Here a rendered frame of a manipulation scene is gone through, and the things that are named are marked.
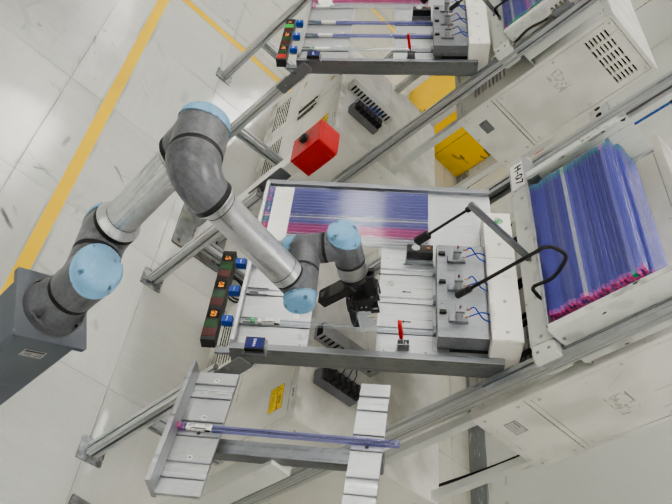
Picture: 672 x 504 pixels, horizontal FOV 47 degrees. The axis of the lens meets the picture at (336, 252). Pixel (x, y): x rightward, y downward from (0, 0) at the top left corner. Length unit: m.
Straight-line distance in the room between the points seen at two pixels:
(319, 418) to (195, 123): 1.06
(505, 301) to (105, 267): 1.01
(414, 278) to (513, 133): 1.26
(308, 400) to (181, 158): 1.00
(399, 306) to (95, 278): 0.82
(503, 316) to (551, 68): 1.38
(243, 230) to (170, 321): 1.38
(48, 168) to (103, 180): 0.23
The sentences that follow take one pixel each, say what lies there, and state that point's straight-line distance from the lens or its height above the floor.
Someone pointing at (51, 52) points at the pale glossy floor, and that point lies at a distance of 3.43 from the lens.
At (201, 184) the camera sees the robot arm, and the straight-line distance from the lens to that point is 1.56.
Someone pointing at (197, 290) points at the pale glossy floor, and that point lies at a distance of 3.13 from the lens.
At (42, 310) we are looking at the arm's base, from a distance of 1.94.
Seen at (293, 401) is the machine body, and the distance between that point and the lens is 2.29.
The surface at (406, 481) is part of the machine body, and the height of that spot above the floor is 0.62.
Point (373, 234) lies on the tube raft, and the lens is 2.32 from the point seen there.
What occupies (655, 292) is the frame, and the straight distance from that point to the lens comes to 1.86.
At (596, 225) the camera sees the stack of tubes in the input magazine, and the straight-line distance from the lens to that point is 2.05.
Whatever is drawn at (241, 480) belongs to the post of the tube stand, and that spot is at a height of 0.73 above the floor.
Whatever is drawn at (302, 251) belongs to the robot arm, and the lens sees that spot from 1.82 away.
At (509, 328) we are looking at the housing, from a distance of 2.01.
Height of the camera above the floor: 2.11
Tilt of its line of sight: 32 degrees down
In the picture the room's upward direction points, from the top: 56 degrees clockwise
